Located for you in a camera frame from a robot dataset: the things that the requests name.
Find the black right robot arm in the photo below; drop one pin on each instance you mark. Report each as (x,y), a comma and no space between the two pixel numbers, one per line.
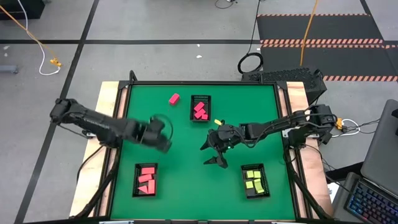
(270,126)

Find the backlit laptop keyboard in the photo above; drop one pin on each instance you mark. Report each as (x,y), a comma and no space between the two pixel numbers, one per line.
(370,205)

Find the red foam wedge block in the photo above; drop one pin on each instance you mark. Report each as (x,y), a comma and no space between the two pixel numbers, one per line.
(143,190)

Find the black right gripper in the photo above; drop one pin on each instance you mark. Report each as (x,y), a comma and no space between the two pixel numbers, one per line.
(227,137)

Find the black slotted plastic basket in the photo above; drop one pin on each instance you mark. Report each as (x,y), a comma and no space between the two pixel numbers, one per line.
(136,180)
(200,98)
(253,195)

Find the small yellow block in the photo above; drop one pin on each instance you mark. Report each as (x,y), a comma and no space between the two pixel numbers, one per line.
(218,122)

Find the green foam arch block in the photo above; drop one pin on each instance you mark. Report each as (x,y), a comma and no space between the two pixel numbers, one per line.
(259,186)

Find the green foam cube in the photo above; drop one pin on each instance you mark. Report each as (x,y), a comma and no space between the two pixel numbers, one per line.
(249,184)
(257,174)
(249,174)

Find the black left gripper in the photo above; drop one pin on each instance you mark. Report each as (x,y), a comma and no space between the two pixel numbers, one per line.
(152,132)

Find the black floor box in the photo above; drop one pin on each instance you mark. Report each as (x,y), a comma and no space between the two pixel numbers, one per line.
(18,9)

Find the grey floor object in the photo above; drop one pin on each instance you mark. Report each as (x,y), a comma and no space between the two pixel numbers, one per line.
(7,69)

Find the grey laptop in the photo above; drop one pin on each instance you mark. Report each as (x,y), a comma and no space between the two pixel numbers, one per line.
(382,149)

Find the wooden table side board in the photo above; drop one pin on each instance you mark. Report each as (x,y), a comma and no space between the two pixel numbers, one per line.
(102,102)
(298,93)

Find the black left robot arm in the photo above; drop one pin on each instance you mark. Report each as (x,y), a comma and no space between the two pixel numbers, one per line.
(93,124)

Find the black striped-edge floor mat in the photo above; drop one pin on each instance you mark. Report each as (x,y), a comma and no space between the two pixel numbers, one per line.
(342,60)
(311,28)

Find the black table frame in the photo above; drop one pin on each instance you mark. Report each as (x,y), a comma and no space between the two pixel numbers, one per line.
(202,82)

